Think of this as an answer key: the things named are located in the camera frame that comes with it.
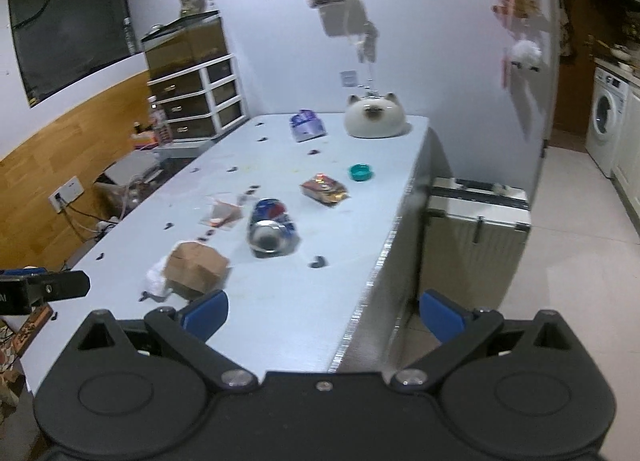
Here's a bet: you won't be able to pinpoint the hanging white ribbon ornament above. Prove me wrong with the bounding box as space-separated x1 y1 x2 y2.
345 0 383 92

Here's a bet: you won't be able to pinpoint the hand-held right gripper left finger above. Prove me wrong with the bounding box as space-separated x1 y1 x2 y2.
75 289 260 390

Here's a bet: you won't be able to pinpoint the white kitchen base cabinets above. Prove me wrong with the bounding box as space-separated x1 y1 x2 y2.
612 86 640 237

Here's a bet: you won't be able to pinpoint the white plush toy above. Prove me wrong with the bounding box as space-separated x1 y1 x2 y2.
510 40 543 73

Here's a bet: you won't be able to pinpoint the crushed blue drink can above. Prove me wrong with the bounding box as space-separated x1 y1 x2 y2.
247 198 301 258

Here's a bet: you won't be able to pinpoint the dark wall screen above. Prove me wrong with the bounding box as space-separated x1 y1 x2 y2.
7 0 133 104

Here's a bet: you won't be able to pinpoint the small orange box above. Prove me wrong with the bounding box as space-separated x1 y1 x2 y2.
129 121 161 148

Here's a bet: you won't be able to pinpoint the dark hanging tote bag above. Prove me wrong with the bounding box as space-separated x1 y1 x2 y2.
557 0 576 57

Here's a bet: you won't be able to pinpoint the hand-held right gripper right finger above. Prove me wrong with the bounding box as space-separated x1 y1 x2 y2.
390 289 576 390

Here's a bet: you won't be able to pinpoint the crumpled white tissue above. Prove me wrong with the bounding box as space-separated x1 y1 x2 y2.
144 255 173 301

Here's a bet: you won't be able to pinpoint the white drawer cabinet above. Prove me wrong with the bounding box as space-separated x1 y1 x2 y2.
146 54 246 142

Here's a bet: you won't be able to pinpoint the scattered black heart stickers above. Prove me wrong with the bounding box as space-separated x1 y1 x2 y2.
95 118 328 322

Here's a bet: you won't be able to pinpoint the brown cardboard box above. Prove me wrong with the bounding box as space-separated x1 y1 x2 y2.
164 240 232 302

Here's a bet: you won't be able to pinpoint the wooden wall hook shelf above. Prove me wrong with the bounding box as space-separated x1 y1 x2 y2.
492 0 538 17

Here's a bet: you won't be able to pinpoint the clear plastic wrapper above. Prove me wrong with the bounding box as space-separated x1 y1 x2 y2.
200 195 246 232

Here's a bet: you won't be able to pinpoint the white power outlet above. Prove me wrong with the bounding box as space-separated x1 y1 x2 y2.
48 176 85 213

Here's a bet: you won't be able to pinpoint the brown wooden door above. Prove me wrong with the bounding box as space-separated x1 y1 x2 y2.
552 0 601 134

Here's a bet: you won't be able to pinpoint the grey flat box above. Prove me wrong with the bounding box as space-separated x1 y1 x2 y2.
95 151 163 192

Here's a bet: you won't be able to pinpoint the red label water bottle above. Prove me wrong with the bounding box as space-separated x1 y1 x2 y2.
149 96 173 144

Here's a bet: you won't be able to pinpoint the red cigarette pack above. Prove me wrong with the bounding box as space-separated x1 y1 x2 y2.
300 172 349 206

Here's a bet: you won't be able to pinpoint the white hard-shell suitcase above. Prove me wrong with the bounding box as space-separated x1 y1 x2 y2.
417 177 532 329

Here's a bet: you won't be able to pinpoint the white washing machine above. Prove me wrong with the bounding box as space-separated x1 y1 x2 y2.
585 66 631 179

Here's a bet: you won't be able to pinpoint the white cat-shaped ornament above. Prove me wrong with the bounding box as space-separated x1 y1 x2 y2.
344 92 405 138

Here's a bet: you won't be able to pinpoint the glass fish tank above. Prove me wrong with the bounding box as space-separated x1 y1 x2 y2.
140 10 228 79

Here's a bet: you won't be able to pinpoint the purple tissue pack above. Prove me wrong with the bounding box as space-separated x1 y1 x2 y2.
290 110 327 143

